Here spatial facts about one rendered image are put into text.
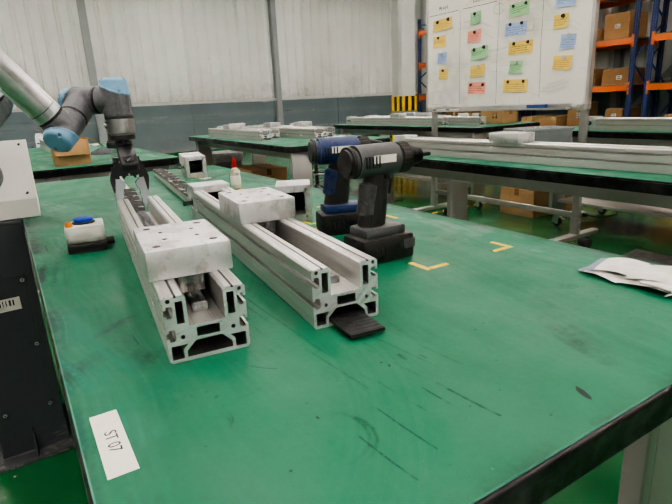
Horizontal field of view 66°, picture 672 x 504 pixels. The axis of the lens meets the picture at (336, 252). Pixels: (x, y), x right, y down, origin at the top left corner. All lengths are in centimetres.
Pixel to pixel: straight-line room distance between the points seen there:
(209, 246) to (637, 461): 70
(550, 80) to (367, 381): 344
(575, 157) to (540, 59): 175
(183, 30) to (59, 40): 254
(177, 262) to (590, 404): 50
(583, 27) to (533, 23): 38
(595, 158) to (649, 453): 148
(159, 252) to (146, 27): 1215
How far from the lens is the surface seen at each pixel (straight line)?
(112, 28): 1268
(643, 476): 95
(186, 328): 66
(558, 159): 231
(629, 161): 219
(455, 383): 59
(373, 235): 96
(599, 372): 65
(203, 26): 1317
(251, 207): 97
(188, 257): 70
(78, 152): 349
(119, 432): 57
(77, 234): 127
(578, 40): 380
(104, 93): 160
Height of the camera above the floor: 108
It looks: 16 degrees down
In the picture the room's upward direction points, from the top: 3 degrees counter-clockwise
